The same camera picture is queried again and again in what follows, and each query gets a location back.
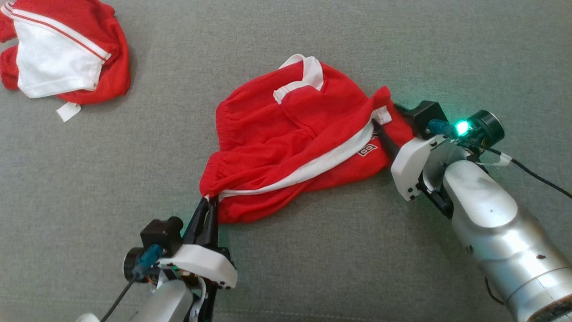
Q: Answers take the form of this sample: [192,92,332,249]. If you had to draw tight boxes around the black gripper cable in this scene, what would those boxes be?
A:
[478,145,572,200]
[101,245,164,322]

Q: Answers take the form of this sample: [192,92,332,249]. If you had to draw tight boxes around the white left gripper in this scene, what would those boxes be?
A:
[124,197,238,322]

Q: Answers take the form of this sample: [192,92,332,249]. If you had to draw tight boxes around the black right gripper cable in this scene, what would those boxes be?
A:
[478,145,572,200]

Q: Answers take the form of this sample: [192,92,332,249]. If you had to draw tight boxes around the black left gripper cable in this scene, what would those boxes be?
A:
[101,245,164,322]

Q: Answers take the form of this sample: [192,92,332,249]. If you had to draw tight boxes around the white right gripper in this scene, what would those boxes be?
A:
[372,110,506,220]

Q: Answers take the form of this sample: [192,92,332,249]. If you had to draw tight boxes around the red shorts with white stripe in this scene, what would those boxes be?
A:
[199,54,416,224]

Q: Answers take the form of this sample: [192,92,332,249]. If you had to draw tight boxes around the large grey sofa seat cushion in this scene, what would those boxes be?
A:
[0,0,572,322]

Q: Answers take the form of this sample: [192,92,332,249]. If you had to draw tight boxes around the red jersey with white sleeves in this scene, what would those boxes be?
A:
[0,0,132,123]

